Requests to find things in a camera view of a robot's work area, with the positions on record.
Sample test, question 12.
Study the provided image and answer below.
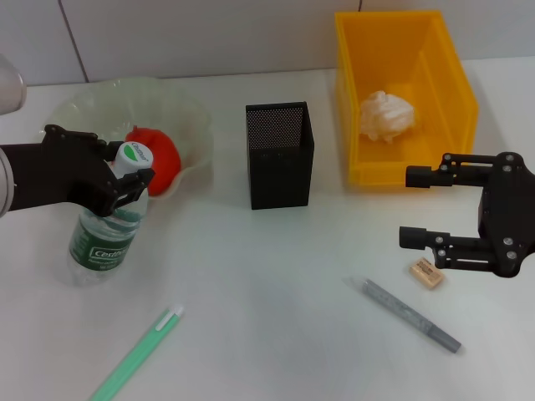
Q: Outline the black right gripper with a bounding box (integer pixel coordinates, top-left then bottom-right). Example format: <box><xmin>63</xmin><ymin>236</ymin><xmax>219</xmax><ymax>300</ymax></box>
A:
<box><xmin>399</xmin><ymin>152</ymin><xmax>535</xmax><ymax>277</ymax></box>

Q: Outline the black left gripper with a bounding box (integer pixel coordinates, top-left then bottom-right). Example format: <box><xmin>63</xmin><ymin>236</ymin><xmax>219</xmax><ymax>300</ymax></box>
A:
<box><xmin>0</xmin><ymin>124</ymin><xmax>156</xmax><ymax>217</ymax></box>

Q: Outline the clear green-label water bottle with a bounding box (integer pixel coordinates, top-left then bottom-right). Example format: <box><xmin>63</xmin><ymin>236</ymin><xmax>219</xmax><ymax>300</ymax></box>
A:
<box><xmin>68</xmin><ymin>140</ymin><xmax>155</xmax><ymax>287</ymax></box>

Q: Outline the white paper ball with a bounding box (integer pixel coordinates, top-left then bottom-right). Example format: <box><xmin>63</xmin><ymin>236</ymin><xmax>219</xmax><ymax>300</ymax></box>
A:
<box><xmin>359</xmin><ymin>89</ymin><xmax>417</xmax><ymax>145</ymax></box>

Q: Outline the small beige eraser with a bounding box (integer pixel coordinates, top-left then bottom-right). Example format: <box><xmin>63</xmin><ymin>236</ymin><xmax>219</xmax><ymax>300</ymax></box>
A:
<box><xmin>408</xmin><ymin>257</ymin><xmax>445</xmax><ymax>289</ymax></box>

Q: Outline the pale green glass fruit plate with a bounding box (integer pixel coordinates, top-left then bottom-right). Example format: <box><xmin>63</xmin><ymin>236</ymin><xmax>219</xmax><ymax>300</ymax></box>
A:
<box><xmin>53</xmin><ymin>77</ymin><xmax>217</xmax><ymax>201</ymax></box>

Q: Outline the grey pen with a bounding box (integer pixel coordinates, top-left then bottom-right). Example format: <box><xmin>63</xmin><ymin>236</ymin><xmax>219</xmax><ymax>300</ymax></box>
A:
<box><xmin>344</xmin><ymin>276</ymin><xmax>463</xmax><ymax>355</ymax></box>

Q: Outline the black mesh pen holder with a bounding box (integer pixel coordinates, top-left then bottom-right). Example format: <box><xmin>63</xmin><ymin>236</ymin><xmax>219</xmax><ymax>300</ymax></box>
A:
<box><xmin>245</xmin><ymin>100</ymin><xmax>315</xmax><ymax>211</ymax></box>

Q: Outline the green pen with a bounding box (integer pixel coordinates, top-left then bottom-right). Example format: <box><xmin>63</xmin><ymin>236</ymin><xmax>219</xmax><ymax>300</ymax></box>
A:
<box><xmin>89</xmin><ymin>303</ymin><xmax>186</xmax><ymax>401</ymax></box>

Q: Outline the yellow plastic bin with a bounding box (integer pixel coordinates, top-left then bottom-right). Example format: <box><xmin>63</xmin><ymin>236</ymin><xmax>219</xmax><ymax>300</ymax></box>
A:
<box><xmin>334</xmin><ymin>10</ymin><xmax>480</xmax><ymax>187</ymax></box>

